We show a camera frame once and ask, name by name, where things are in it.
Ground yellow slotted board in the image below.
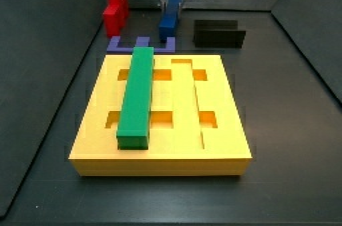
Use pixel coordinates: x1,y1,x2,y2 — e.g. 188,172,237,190
69,55,251,176

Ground red comb-shaped block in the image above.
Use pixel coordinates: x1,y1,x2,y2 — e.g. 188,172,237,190
103,0,129,37

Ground green rectangular bar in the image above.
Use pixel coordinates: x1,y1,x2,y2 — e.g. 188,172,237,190
116,47,153,150

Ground blue rectangular bar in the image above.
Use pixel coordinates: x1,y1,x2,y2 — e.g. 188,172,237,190
159,0,183,42

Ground black angle bracket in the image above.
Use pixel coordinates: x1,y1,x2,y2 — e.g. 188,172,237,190
193,20,245,48

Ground purple comb-shaped block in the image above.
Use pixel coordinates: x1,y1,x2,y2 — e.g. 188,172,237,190
107,36,176,54

